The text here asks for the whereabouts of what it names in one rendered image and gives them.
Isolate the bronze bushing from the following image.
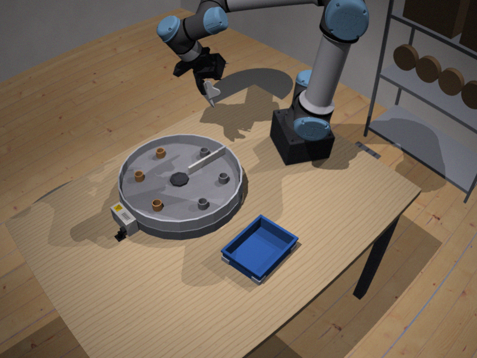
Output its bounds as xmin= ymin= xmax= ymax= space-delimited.
xmin=152 ymin=199 xmax=163 ymax=212
xmin=156 ymin=147 xmax=165 ymax=159
xmin=134 ymin=170 xmax=144 ymax=183

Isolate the grey metal bushing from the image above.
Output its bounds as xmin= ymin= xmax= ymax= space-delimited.
xmin=197 ymin=197 xmax=208 ymax=211
xmin=218 ymin=172 xmax=229 ymax=185
xmin=200 ymin=147 xmax=209 ymax=158

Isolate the blue open-top crate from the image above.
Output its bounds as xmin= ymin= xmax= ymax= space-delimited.
xmin=220 ymin=214 xmax=297 ymax=286

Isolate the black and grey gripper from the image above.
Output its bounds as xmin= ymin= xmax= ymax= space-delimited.
xmin=185 ymin=47 xmax=229 ymax=108

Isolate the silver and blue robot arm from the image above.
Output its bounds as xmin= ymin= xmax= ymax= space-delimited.
xmin=156 ymin=0 xmax=369 ymax=141

